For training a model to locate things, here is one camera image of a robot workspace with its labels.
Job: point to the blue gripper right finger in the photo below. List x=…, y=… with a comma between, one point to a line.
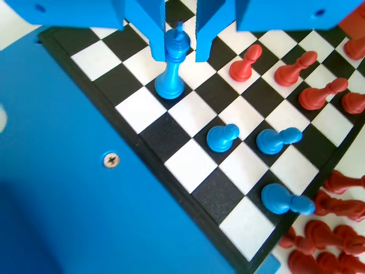
x=208, y=20

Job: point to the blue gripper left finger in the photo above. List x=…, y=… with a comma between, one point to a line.
x=148, y=23

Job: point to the blue chess king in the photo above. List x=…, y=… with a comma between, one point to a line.
x=171, y=82

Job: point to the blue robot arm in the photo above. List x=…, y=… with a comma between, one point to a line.
x=17, y=242

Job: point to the black and white chessboard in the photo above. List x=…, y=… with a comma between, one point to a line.
x=222, y=114

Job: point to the blue pawn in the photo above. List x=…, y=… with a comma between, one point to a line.
x=276, y=199
x=268, y=142
x=218, y=140

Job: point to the silver screw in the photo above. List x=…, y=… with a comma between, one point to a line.
x=111, y=160

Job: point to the red piece top right corner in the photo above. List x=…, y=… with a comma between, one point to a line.
x=355, y=24

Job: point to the red king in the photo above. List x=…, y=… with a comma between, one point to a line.
x=339, y=182

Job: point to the red bishop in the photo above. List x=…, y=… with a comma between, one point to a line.
x=319, y=232

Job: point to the blue base plate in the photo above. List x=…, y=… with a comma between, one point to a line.
x=85, y=128

